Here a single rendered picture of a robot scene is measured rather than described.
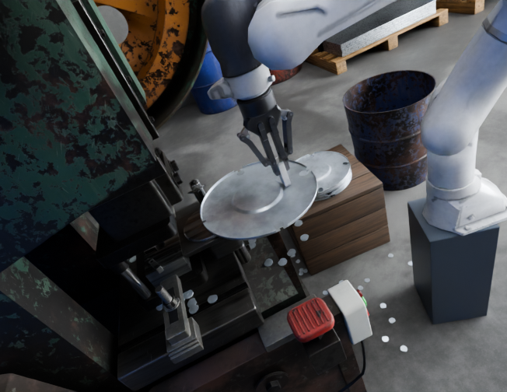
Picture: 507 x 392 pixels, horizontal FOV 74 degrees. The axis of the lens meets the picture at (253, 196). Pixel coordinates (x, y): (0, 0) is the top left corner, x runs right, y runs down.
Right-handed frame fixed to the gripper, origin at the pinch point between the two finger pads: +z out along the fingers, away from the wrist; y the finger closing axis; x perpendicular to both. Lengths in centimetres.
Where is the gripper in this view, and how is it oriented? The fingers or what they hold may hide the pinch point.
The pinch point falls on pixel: (281, 172)
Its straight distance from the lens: 79.1
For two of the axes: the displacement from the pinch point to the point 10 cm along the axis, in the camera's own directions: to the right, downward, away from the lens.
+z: 3.4, 7.4, 5.8
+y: 8.9, -4.5, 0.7
